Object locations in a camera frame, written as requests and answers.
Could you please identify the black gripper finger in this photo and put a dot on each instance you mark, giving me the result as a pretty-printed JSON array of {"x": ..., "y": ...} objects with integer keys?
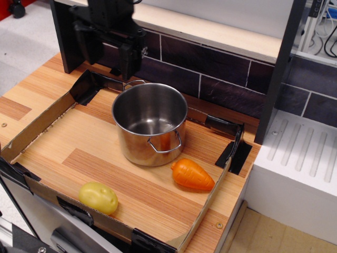
[
  {"x": 130, "y": 60},
  {"x": 88, "y": 42}
]

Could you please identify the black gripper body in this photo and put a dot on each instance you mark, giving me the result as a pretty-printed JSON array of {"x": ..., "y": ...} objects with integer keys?
[{"x": 109, "y": 22}]

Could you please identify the stainless steel pot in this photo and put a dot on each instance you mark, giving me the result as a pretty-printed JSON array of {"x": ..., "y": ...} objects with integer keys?
[{"x": 151, "y": 123}]

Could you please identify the cardboard fence with black tape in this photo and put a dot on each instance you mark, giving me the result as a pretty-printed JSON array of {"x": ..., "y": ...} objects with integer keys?
[{"x": 52, "y": 145}]

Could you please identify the light wooden shelf board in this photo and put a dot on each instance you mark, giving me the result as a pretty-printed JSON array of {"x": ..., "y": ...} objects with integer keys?
[{"x": 222, "y": 37}]

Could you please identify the black caster wheel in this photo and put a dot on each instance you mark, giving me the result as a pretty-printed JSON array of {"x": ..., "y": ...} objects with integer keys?
[{"x": 17, "y": 9}]

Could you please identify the orange plastic carrot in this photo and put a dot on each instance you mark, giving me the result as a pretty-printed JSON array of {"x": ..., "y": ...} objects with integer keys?
[{"x": 188, "y": 173}]

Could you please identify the yellow plastic potato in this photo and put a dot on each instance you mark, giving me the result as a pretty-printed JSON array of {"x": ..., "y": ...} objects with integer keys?
[{"x": 99, "y": 197}]

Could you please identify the white ribbed drainboard sink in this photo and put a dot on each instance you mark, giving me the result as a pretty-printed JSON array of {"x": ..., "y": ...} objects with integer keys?
[{"x": 293, "y": 179}]

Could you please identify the dark right shelf post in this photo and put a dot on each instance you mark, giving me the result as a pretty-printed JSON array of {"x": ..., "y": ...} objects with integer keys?
[{"x": 269, "y": 110}]

